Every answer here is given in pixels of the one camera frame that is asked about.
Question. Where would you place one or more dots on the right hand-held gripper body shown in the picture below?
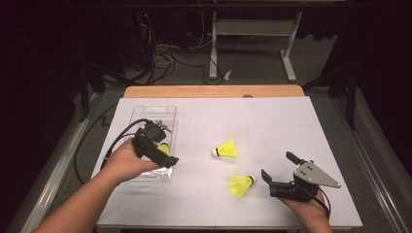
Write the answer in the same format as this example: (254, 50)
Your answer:
(311, 174)

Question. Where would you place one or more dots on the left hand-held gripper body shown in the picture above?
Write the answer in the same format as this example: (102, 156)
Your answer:
(145, 145)

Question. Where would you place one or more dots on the yellow plastic shuttlecock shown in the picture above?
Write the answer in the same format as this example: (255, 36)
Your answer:
(239, 187)
(228, 149)
(164, 148)

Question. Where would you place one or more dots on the clear plastic storage bin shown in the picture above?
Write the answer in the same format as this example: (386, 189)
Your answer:
(155, 113)

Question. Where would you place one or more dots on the person's left hand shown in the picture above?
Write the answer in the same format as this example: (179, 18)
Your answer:
(124, 163)

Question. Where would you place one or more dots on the person's right hand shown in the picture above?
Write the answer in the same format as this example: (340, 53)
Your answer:
(311, 210)

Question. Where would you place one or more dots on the white gridded table mat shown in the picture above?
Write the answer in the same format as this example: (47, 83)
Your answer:
(259, 129)

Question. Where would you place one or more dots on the dark round table grommet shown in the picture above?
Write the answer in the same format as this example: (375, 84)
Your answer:
(247, 95)

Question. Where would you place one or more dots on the black stand leg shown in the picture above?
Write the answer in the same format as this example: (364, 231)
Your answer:
(351, 103)
(85, 97)

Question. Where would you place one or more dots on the small white floor object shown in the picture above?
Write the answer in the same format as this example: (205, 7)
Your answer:
(227, 74)

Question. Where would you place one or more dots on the white metal stand frame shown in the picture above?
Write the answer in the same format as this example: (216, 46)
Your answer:
(252, 27)

